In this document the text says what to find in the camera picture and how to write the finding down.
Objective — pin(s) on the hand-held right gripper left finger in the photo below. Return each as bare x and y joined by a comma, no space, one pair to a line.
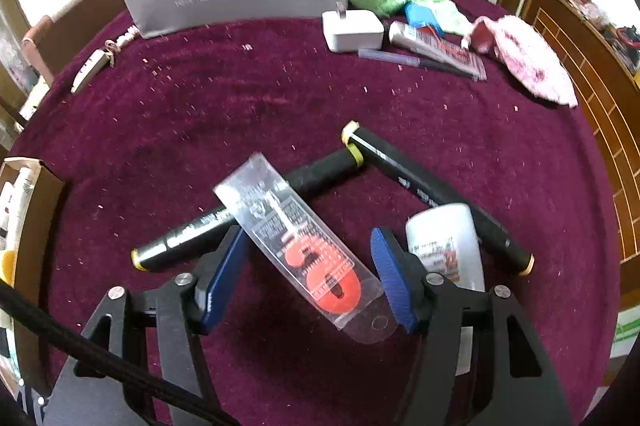
227,271

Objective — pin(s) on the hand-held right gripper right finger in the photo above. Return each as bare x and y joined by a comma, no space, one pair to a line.
395,276

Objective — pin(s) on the clear blister pack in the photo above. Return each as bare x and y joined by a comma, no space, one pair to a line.
280,216

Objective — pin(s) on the cardboard box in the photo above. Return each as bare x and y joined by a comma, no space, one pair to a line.
35,231

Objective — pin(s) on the yellow container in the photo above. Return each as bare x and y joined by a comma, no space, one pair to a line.
6,265

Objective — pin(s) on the long white bottle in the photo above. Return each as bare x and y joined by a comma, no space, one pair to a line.
22,181

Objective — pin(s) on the white bottle red label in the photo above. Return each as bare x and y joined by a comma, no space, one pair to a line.
6,211

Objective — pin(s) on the white pill bottle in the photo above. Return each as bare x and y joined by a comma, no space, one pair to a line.
445,231

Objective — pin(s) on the black marker yellow caps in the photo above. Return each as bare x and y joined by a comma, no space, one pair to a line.
315,171
410,171

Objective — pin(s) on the grey pen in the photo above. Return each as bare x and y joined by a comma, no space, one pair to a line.
385,55

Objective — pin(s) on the silver tube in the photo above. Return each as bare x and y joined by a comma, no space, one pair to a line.
430,46

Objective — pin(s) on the green white carton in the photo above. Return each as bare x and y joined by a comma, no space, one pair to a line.
625,336

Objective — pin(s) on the small white charger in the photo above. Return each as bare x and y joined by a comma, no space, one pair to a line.
350,31

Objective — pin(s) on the pink cloth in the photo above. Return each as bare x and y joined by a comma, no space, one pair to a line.
525,56

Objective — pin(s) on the small blue box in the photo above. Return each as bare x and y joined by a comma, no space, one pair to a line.
420,14

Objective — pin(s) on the wooden cabinet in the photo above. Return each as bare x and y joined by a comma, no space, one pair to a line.
575,51

